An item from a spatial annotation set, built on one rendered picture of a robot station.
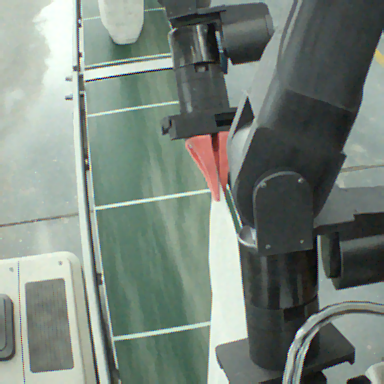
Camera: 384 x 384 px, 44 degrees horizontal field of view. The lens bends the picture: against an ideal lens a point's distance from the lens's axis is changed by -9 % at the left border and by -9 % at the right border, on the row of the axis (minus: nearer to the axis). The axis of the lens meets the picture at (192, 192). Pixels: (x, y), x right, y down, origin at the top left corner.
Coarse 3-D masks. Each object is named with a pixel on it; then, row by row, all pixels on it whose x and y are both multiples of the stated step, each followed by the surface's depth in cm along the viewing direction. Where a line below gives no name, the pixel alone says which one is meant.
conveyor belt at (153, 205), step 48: (96, 96) 178; (144, 96) 177; (96, 144) 161; (144, 144) 161; (96, 192) 148; (144, 192) 148; (192, 192) 148; (144, 240) 137; (192, 240) 137; (144, 288) 127; (192, 288) 127; (144, 336) 118; (192, 336) 118
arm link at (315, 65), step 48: (288, 0) 27; (336, 0) 24; (288, 48) 26; (336, 48) 25; (288, 96) 26; (336, 96) 26; (240, 144) 31; (288, 144) 27; (336, 144) 27; (240, 192) 29
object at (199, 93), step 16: (192, 64) 55; (208, 64) 55; (176, 80) 56; (192, 80) 55; (208, 80) 55; (224, 80) 56; (192, 96) 55; (208, 96) 55; (224, 96) 56; (192, 112) 54; (208, 112) 54; (224, 112) 54
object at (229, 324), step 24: (216, 216) 61; (216, 240) 64; (216, 264) 66; (216, 288) 70; (240, 288) 52; (216, 312) 69; (240, 312) 54; (216, 336) 67; (240, 336) 56; (216, 360) 66
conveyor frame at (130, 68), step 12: (72, 12) 216; (72, 24) 208; (72, 36) 201; (72, 60) 188; (156, 60) 194; (168, 60) 193; (84, 72) 189; (96, 72) 189; (108, 72) 189; (120, 72) 188; (132, 72) 188
